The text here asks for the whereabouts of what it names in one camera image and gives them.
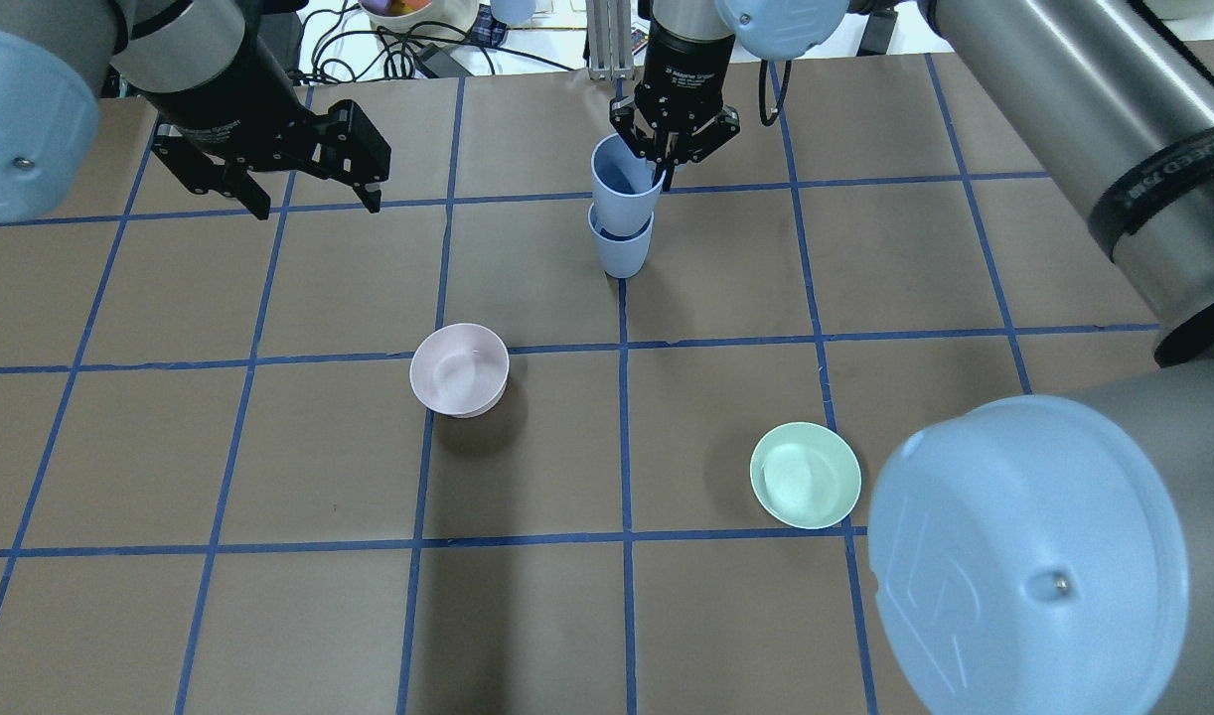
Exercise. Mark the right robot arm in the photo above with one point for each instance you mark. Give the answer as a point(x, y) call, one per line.
point(886, 257)

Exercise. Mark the bowl of coloured blocks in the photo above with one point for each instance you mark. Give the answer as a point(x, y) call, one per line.
point(443, 19)

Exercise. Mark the blue cup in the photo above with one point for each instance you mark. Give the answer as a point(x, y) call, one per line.
point(614, 169)
point(621, 258)

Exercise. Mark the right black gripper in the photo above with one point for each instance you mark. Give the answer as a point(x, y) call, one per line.
point(688, 70)

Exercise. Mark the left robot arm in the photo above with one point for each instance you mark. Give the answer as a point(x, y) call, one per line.
point(56, 55)

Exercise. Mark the pink bowl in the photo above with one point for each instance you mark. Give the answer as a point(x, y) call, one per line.
point(460, 371)

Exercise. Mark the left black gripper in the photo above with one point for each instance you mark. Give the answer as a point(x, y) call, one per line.
point(213, 106)

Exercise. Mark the aluminium frame post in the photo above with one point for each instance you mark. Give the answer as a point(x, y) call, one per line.
point(610, 39)

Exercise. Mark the mint green bowl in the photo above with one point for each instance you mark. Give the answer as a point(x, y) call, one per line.
point(805, 475)

